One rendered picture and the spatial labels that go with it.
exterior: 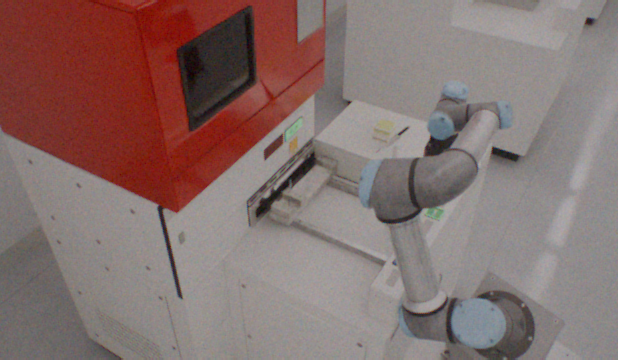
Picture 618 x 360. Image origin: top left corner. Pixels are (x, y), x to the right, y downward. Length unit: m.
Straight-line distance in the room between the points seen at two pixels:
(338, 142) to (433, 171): 1.07
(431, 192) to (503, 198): 2.42
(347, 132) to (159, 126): 1.07
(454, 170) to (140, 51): 0.73
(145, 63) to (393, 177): 0.60
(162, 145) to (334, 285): 0.78
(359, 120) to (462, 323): 1.17
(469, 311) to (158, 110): 0.89
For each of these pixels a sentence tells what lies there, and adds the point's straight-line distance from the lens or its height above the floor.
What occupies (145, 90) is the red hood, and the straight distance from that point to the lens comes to 1.39.
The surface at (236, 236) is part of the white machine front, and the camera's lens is 2.02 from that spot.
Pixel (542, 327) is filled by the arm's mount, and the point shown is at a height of 1.04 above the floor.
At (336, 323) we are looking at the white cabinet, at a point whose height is 0.79.
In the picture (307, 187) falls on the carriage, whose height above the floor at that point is 0.88.
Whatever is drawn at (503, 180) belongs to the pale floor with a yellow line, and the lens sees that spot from 3.78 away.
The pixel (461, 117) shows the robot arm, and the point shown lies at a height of 1.44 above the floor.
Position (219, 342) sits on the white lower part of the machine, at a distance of 2.28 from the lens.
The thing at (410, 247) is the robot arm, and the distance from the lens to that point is 1.37.
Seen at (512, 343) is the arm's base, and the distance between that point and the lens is 1.63.
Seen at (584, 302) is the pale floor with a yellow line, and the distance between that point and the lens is 3.23.
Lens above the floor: 2.30
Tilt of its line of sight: 41 degrees down
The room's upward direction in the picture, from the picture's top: straight up
